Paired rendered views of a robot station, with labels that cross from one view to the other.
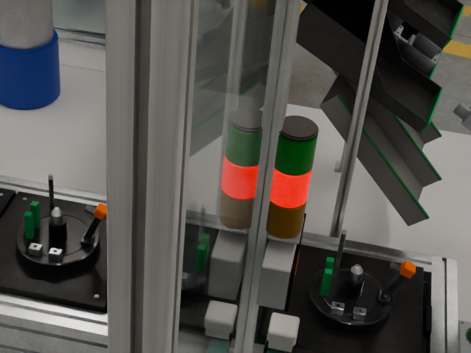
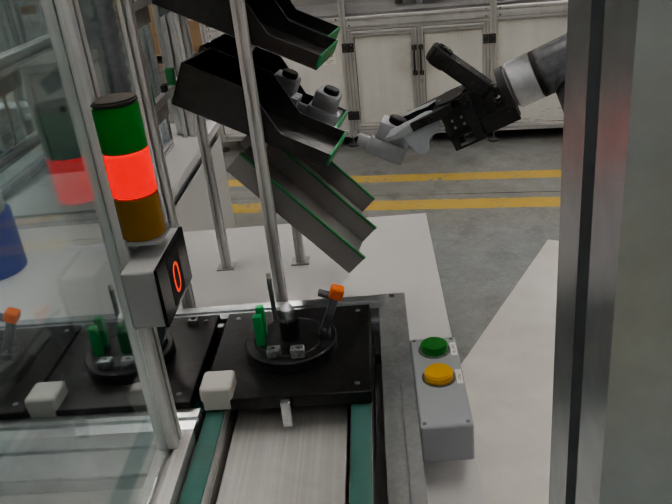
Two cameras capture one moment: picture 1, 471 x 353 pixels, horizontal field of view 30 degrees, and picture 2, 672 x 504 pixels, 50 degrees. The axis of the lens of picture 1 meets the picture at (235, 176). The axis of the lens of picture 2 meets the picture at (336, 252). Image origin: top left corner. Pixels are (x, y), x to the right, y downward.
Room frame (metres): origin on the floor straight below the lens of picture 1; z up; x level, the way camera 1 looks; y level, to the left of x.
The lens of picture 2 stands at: (0.10, -0.24, 1.57)
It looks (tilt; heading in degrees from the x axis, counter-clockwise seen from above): 25 degrees down; 357
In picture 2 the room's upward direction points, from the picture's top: 6 degrees counter-clockwise
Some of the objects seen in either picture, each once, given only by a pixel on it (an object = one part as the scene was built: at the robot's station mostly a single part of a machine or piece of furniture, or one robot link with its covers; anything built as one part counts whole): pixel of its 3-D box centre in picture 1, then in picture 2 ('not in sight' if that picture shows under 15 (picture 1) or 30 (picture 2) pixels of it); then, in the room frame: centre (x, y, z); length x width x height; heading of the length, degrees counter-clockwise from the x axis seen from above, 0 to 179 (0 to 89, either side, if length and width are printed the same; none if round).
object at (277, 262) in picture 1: (285, 206); (138, 206); (0.87, -0.07, 1.29); 0.12 x 0.05 x 0.25; 173
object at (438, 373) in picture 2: not in sight; (438, 376); (0.93, -0.41, 0.96); 0.04 x 0.04 x 0.02
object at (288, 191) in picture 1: (289, 180); (129, 171); (0.87, -0.07, 1.33); 0.05 x 0.05 x 0.05
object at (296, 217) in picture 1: (284, 211); (139, 213); (0.87, -0.07, 1.28); 0.05 x 0.05 x 0.05
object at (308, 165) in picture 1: (294, 147); (119, 126); (0.87, -0.07, 1.38); 0.05 x 0.05 x 0.05
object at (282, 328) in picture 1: (282, 332); (218, 390); (0.96, -0.10, 0.97); 0.05 x 0.05 x 0.04; 83
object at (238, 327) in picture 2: (348, 305); (293, 353); (1.04, -0.21, 0.96); 0.24 x 0.24 x 0.02; 83
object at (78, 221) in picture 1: (57, 225); not in sight; (1.11, 0.29, 1.01); 0.24 x 0.24 x 0.13; 83
